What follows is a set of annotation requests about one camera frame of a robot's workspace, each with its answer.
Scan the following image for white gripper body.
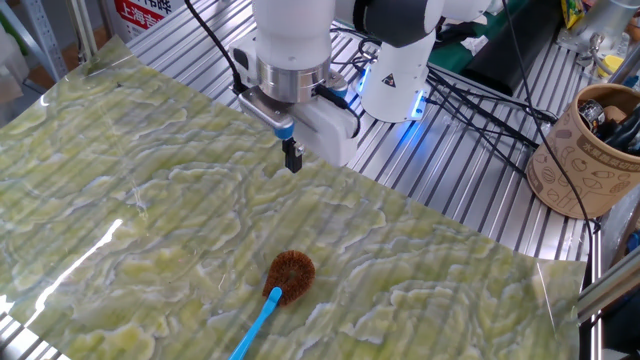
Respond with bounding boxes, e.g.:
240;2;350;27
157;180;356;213
228;43;360;169

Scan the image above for blue-handled brown scrub brush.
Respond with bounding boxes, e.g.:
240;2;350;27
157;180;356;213
228;249;317;360

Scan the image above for green cutting mat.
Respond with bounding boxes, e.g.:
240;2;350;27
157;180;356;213
428;0;531;75

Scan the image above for green marble-pattern mat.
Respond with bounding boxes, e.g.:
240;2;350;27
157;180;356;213
0;34;587;360

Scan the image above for white paper scrap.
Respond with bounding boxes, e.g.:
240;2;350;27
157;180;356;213
458;33;490;57

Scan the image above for white box with red label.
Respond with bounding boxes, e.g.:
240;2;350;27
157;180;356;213
99;0;187;45

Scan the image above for printed cardboard tube container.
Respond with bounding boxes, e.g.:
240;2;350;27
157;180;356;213
524;82;640;220

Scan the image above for grey metal shelf rack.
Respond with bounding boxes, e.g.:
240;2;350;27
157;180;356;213
18;0;70;82

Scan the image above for silver tape roll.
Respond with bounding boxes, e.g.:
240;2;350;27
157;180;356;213
578;98;607;132

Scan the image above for yellow snack bag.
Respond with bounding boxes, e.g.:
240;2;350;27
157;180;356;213
559;0;587;30

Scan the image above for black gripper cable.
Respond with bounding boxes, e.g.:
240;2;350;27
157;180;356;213
313;83;362;140

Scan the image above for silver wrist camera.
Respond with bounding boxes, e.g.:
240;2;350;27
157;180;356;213
237;85;297;142

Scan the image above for black camera cable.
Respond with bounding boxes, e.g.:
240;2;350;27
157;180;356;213
182;0;250;96

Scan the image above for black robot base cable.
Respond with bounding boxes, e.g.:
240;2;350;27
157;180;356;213
423;64;560;151

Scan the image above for aluminium frame post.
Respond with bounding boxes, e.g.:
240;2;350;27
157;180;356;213
67;0;100;65

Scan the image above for long thin black cable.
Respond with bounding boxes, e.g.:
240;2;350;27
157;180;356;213
501;0;601;236

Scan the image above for black tool handles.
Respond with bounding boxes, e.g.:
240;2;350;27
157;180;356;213
594;104;640;155

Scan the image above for aluminium frame beam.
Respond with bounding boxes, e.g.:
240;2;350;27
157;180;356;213
577;257;640;324

